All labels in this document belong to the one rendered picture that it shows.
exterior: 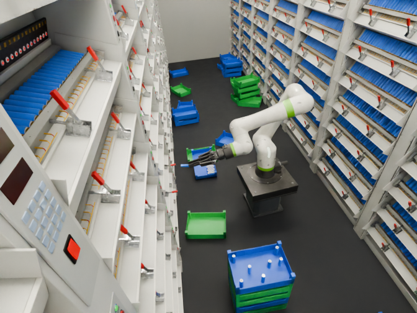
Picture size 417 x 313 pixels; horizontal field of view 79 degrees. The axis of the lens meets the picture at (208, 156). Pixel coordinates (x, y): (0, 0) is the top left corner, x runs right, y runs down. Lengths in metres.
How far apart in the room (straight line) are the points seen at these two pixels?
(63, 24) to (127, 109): 0.31
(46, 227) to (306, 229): 1.89
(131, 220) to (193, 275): 1.09
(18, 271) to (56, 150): 0.22
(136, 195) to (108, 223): 0.31
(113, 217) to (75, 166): 0.19
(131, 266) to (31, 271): 0.44
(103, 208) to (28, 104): 0.26
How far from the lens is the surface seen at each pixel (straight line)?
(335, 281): 1.93
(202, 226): 2.03
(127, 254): 0.76
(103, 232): 0.58
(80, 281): 0.41
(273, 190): 1.80
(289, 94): 1.76
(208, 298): 1.78
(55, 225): 0.36
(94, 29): 0.90
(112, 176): 0.69
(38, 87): 0.66
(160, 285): 1.12
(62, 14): 0.91
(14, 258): 0.32
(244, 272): 1.48
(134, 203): 0.87
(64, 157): 0.48
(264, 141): 1.80
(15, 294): 0.34
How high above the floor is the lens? 1.65
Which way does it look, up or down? 39 degrees down
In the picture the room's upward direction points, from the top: 5 degrees counter-clockwise
